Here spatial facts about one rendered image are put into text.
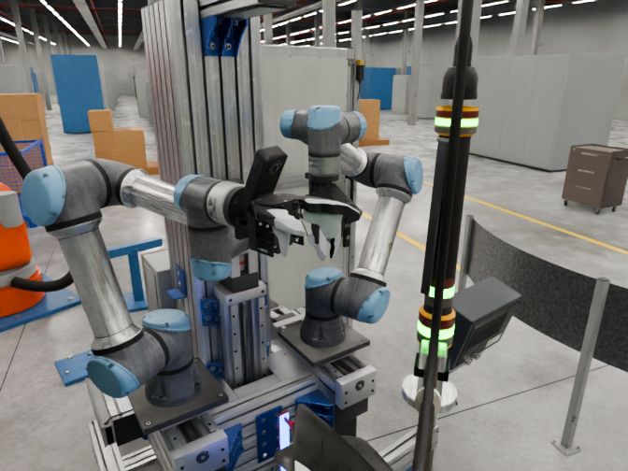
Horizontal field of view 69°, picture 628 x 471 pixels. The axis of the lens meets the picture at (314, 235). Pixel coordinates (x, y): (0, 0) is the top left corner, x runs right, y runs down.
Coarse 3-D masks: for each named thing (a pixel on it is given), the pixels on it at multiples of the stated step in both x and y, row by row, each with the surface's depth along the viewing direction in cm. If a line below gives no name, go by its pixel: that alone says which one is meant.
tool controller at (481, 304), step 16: (480, 288) 137; (496, 288) 138; (464, 304) 128; (480, 304) 130; (496, 304) 131; (512, 304) 135; (464, 320) 124; (480, 320) 125; (496, 320) 132; (464, 336) 125; (480, 336) 131; (496, 336) 141; (448, 352) 131; (464, 352) 130
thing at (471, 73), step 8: (456, 40) 46; (456, 48) 46; (472, 48) 46; (456, 56) 46; (448, 72) 46; (472, 72) 46; (448, 80) 46; (472, 80) 46; (448, 88) 47; (464, 88) 46; (472, 88) 46; (440, 96) 48; (448, 96) 47; (464, 96) 46; (472, 96) 46
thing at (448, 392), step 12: (444, 348) 53; (420, 360) 53; (444, 360) 52; (420, 372) 54; (444, 372) 52; (408, 384) 60; (420, 384) 56; (444, 384) 60; (408, 396) 58; (444, 396) 58; (456, 396) 58; (444, 408) 57
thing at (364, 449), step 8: (352, 440) 91; (360, 440) 92; (288, 448) 83; (360, 448) 89; (368, 448) 90; (280, 456) 81; (288, 456) 81; (368, 456) 86; (376, 456) 87; (280, 464) 79; (288, 464) 79; (376, 464) 84; (384, 464) 84
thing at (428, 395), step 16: (464, 0) 37; (464, 16) 37; (464, 32) 38; (464, 48) 38; (464, 64) 38; (464, 80) 39; (448, 160) 41; (448, 176) 42; (448, 192) 42; (448, 208) 42; (448, 224) 43; (448, 240) 43; (432, 320) 46; (432, 336) 46; (432, 352) 46; (432, 368) 45; (432, 384) 44; (416, 400) 45; (432, 400) 43; (416, 464) 36
